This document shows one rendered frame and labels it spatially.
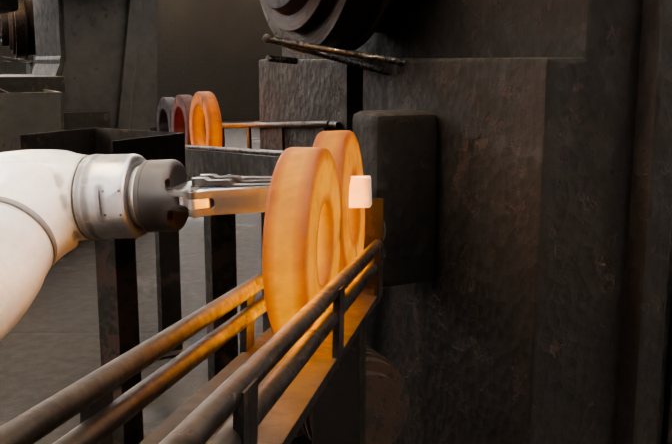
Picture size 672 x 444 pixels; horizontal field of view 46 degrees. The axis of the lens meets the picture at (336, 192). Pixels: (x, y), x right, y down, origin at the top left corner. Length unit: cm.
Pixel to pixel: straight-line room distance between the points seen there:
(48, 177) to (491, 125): 52
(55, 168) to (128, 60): 330
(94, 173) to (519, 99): 49
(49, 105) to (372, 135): 264
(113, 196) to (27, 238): 9
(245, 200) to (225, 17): 1099
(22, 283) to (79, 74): 335
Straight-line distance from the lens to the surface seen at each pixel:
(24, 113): 357
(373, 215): 87
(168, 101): 229
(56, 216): 83
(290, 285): 57
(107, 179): 82
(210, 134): 189
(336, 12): 116
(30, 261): 78
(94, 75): 411
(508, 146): 97
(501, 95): 98
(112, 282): 171
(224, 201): 76
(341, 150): 74
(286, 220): 57
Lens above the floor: 87
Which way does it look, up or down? 9 degrees down
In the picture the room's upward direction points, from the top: straight up
